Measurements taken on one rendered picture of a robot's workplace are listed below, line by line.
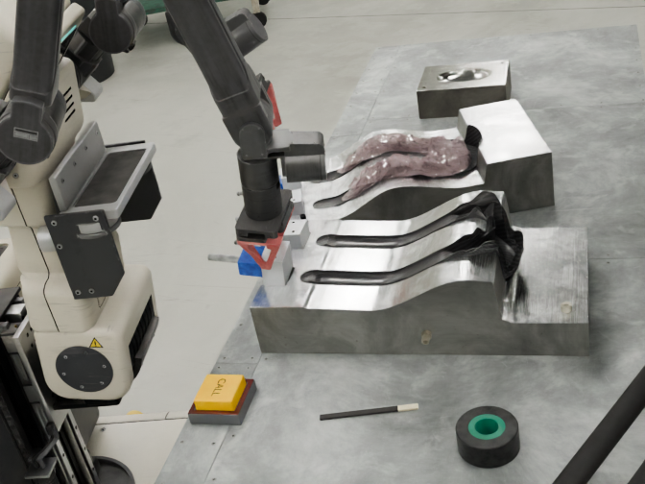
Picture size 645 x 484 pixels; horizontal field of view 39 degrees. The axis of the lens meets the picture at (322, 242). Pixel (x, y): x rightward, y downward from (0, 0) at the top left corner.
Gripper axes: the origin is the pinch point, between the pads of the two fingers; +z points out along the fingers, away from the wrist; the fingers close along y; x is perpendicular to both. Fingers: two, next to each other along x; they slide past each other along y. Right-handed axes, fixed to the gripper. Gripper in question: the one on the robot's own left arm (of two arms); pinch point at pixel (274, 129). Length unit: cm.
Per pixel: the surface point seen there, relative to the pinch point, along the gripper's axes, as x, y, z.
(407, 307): -16, -46, 20
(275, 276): 1.0, -37.5, 9.0
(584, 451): -33, -75, 32
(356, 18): 59, 383, 81
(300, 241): -1.1, -26.5, 10.9
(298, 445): 2, -64, 21
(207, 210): 105, 160, 59
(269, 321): 4.4, -42.7, 12.7
